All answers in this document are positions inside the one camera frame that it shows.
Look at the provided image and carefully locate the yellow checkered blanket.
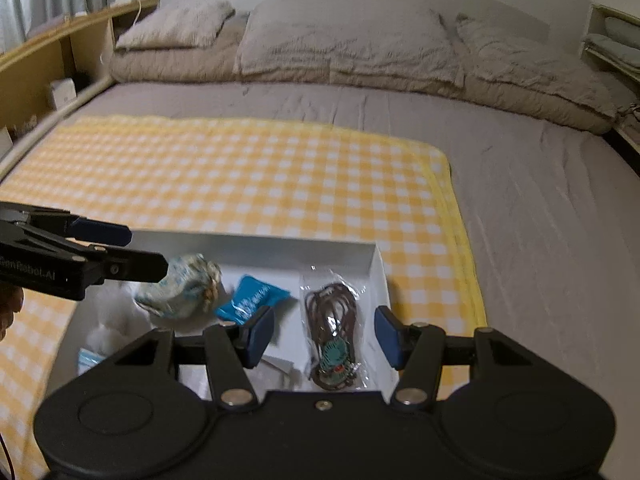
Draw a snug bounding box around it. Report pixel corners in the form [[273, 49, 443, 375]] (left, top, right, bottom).
[[0, 114, 490, 480]]

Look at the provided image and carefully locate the grey folded quilt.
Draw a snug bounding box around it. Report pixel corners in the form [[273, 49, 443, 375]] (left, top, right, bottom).
[[234, 0, 464, 93]]

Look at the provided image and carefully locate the white tissue box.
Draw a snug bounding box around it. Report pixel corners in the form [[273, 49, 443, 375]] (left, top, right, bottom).
[[47, 78, 77, 110]]

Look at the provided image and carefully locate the right grey pillow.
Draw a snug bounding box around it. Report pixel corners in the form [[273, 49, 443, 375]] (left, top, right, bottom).
[[456, 14, 617, 119]]

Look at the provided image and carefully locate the wooden long shelf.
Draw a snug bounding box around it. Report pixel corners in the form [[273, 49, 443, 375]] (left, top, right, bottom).
[[1, 0, 160, 177]]

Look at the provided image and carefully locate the white hanging cable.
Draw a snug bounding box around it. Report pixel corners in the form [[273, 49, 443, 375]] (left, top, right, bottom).
[[98, 0, 144, 61]]

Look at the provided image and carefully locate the right side shelf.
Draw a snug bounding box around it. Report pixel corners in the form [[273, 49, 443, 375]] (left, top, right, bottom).
[[580, 3, 639, 174]]

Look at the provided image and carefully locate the person left hand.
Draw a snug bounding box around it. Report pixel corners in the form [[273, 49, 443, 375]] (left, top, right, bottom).
[[0, 284, 25, 340]]

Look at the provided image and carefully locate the white blue sachet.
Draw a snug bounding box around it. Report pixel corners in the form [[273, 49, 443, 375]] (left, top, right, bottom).
[[77, 348, 105, 376]]

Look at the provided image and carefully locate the blue snack packet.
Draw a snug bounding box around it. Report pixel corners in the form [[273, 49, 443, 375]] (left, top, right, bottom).
[[215, 274, 291, 325]]

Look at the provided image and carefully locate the beige folded mattress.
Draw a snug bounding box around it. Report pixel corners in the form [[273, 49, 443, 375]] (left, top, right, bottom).
[[110, 18, 616, 134]]

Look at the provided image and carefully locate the left fluffy pillow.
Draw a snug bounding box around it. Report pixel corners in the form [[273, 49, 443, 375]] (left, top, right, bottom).
[[116, 0, 235, 50]]

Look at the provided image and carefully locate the grey fabric pouch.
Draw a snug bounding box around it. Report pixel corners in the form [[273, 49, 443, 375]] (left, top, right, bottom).
[[260, 356, 294, 376]]

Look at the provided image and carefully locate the folded bedding stack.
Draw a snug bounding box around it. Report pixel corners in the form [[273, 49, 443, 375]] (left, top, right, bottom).
[[585, 16, 640, 72]]

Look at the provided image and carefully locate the white cotton wad bag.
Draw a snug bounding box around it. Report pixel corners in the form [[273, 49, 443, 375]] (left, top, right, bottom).
[[86, 282, 144, 356]]

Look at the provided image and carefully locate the dark cord necklace bag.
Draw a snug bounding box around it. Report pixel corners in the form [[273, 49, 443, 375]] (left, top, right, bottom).
[[300, 266, 370, 392]]

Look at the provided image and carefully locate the white shallow box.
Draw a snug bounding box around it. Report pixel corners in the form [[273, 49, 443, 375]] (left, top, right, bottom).
[[46, 231, 398, 396]]

